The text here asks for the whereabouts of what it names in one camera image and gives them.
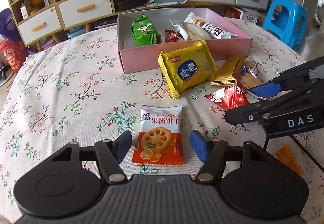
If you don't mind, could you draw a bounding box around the red candy packet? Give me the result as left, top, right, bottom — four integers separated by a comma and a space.
164, 29, 184, 43

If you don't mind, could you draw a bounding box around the floral tablecloth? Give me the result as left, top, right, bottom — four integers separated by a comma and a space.
1, 19, 323, 223

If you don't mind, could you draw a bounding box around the yellow cracker packet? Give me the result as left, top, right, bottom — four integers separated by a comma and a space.
158, 40, 217, 99

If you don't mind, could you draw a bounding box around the white decorated box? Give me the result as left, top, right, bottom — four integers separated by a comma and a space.
224, 6, 260, 24

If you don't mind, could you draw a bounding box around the blue plastic stool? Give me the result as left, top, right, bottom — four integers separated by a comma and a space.
262, 0, 307, 53

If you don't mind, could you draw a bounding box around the pink cardboard box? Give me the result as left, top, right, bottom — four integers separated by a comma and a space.
117, 7, 252, 74

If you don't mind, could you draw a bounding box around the wooden tv cabinet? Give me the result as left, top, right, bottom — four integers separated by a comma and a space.
8, 0, 269, 51

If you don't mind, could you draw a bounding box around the purple hat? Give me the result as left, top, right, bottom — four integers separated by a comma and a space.
0, 9, 21, 43

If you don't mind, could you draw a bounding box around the cream yellow biscuit packet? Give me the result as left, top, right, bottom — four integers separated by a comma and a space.
170, 20, 211, 41

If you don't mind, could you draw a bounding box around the orange white jam biscuit packet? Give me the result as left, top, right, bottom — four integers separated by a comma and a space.
132, 106, 183, 165

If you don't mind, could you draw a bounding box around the pale green cookie packet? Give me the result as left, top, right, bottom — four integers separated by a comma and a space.
185, 12, 237, 39

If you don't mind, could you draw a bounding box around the green snack packet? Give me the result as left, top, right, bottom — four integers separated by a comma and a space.
132, 14, 161, 47

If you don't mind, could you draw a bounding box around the red white packet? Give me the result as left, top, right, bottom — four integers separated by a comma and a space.
204, 85, 268, 110

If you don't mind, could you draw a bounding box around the gold foil snack bar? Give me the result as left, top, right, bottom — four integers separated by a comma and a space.
211, 56, 246, 87

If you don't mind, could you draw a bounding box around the red lantern bag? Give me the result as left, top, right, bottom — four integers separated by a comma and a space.
0, 39, 27, 73

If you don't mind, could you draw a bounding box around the orange silver snack packet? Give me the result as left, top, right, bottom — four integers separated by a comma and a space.
274, 144, 304, 176

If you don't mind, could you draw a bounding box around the clear wafer packet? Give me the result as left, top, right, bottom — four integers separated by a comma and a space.
237, 65, 263, 90

